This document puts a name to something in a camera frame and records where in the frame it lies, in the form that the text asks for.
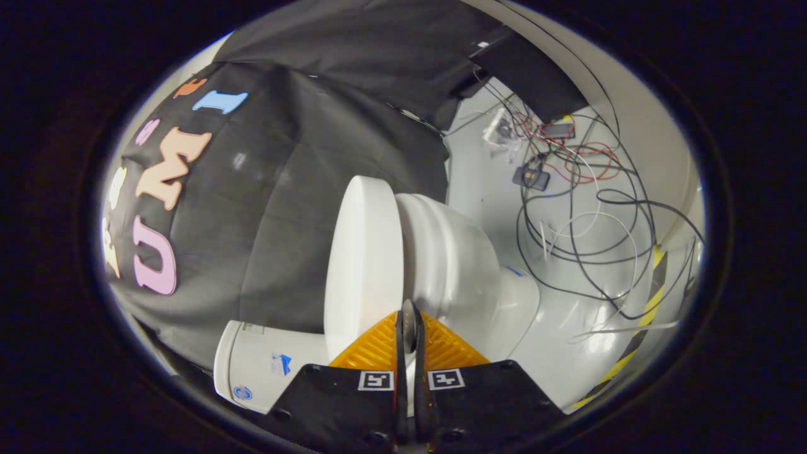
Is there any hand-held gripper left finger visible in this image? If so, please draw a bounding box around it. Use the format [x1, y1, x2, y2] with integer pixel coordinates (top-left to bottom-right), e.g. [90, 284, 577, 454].
[268, 300, 412, 454]

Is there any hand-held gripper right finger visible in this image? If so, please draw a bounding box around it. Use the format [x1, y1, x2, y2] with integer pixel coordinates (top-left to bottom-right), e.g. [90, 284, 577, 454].
[410, 300, 565, 454]

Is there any white toilet lid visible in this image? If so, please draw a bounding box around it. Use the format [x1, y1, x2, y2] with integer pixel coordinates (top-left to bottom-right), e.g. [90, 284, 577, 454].
[323, 176, 405, 361]

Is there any white ceramic toilet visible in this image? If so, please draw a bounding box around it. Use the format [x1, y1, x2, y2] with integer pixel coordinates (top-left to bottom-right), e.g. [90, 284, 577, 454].
[213, 192, 541, 414]

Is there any yellow black hazard tape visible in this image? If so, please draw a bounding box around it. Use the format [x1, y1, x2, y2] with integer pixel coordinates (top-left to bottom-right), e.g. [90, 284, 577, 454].
[569, 245, 669, 410]

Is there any small dark electronic device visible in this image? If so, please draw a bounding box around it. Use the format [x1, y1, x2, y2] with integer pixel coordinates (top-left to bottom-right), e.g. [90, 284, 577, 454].
[513, 161, 552, 192]

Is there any black backdrop cloth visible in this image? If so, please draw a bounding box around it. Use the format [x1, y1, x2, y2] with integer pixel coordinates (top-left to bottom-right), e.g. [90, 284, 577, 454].
[101, 0, 505, 373]

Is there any clear plastic bag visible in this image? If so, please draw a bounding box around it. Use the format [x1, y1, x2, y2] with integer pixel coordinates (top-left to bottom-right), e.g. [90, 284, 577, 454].
[482, 108, 525, 162]

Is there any small orange grey device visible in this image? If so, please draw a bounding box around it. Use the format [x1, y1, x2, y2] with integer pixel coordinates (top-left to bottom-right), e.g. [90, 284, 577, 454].
[541, 119, 576, 141]

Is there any tangle of thin cables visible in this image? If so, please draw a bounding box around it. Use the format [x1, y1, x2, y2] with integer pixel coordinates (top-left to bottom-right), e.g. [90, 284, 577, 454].
[444, 79, 707, 322]

